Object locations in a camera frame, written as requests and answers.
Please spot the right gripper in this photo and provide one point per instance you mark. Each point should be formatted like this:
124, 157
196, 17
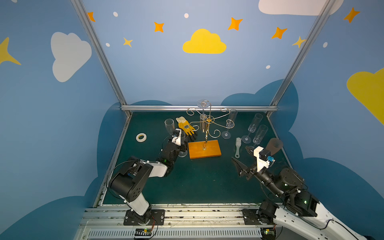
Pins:
250, 169

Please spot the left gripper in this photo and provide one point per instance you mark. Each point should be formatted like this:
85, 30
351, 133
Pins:
182, 137

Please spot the clear flute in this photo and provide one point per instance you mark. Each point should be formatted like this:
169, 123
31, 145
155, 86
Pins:
184, 146
261, 132
203, 104
230, 123
246, 139
170, 126

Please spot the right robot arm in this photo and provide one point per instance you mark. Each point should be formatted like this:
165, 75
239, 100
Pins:
301, 212

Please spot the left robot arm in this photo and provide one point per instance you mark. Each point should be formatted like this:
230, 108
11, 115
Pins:
129, 181

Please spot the orange wooden rack base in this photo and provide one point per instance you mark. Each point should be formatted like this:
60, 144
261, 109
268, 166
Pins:
209, 149

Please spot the pale green scrub brush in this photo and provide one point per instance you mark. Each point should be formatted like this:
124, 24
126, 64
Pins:
238, 144

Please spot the yellow black rubber glove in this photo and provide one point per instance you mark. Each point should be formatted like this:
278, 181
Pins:
190, 131

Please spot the white tape roll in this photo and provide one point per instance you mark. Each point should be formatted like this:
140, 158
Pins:
141, 137

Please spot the frosted brown plastic cup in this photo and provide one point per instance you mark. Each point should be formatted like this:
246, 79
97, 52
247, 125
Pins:
274, 145

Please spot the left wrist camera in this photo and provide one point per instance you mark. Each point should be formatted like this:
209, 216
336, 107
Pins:
177, 137

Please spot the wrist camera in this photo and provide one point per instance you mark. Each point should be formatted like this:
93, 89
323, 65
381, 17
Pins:
264, 158
177, 137

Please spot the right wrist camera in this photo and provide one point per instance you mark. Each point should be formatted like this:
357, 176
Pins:
264, 158

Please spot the aluminium frame back bar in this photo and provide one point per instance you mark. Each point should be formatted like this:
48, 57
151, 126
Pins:
175, 108

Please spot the gold wire glass rack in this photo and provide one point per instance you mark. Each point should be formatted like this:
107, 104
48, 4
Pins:
211, 121

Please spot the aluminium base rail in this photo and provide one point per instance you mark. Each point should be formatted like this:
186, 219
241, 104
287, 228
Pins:
190, 222

